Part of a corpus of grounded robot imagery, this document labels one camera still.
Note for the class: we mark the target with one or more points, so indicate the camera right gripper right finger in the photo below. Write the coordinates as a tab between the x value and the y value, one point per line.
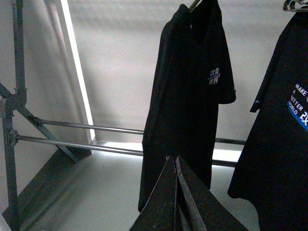
205	211

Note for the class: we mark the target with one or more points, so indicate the camera right gripper left finger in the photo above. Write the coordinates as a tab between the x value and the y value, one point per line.
159	213

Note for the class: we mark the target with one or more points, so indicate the black t-shirt small chest logo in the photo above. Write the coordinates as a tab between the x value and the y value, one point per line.
193	76

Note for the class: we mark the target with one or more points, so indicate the black t-shirt blue print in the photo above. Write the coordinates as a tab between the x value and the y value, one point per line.
272	171

